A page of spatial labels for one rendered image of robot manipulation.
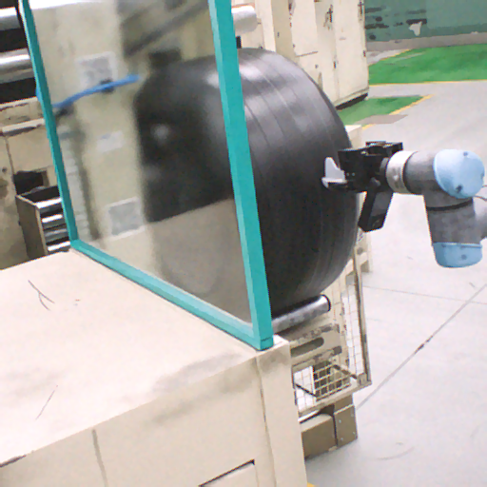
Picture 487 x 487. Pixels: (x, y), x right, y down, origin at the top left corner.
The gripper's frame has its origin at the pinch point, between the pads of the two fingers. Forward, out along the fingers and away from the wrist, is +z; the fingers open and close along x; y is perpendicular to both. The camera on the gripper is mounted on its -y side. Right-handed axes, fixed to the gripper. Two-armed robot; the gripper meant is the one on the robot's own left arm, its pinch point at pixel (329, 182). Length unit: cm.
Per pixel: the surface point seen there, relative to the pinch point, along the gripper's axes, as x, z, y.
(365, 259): -171, 205, -90
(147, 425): 70, -55, -6
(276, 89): 1.9, 9.2, 19.5
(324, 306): -6.8, 18.6, -31.4
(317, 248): 2.9, 3.9, -13.2
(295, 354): 2.6, 20.1, -40.0
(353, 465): -52, 83, -114
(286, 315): 3.4, 19.1, -30.1
